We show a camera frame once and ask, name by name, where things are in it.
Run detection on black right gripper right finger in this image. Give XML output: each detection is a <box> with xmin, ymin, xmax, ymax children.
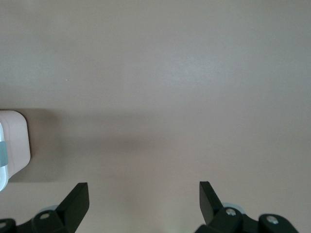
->
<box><xmin>194</xmin><ymin>181</ymin><xmax>298</xmax><ymax>233</ymax></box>

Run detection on pink plastic box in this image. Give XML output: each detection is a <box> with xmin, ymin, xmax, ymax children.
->
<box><xmin>0</xmin><ymin>110</ymin><xmax>31</xmax><ymax>180</ymax></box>

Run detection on white box lid grey clasps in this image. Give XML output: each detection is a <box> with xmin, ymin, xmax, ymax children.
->
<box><xmin>0</xmin><ymin>120</ymin><xmax>10</xmax><ymax>192</ymax></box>

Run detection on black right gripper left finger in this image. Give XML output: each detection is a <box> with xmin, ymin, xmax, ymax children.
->
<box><xmin>0</xmin><ymin>182</ymin><xmax>90</xmax><ymax>233</ymax></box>

